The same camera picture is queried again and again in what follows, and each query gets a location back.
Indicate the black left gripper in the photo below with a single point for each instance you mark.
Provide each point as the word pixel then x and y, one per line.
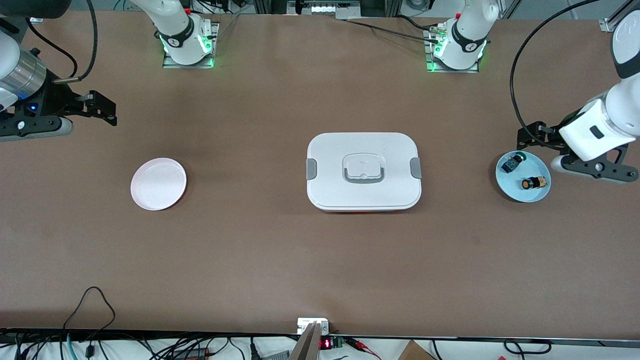
pixel 551 136

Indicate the black power adapter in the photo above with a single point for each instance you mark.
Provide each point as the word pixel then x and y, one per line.
pixel 192 353

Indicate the brown cardboard piece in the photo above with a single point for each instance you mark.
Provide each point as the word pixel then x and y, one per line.
pixel 415 352

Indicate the aluminium frame structure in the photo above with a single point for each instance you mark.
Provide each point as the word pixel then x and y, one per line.
pixel 325 7

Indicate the small blue black part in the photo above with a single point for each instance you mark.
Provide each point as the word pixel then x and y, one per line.
pixel 512 164

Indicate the red clip leads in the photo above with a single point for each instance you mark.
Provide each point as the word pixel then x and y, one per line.
pixel 362 345

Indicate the white lidded box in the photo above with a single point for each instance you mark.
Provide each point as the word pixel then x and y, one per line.
pixel 363 192

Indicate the aluminium camera post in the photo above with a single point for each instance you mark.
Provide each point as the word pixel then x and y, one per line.
pixel 306 347

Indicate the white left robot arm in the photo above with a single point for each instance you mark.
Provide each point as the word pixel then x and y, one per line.
pixel 595 130

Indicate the red digit display module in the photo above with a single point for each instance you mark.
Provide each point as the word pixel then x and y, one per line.
pixel 325 343

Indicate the orange push-button switch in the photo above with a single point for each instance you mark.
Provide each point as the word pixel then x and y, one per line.
pixel 534 183

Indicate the light blue round plate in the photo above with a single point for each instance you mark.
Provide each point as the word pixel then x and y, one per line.
pixel 515 187

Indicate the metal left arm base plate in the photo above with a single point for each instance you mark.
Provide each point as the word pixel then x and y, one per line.
pixel 435 69

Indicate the white bracket plate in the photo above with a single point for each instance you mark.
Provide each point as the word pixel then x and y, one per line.
pixel 305 324

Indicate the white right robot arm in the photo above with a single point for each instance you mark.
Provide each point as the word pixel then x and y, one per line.
pixel 10 55

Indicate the pink round plate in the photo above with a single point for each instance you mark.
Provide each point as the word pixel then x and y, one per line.
pixel 158 184

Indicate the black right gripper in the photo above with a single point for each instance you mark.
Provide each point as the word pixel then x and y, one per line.
pixel 56 101

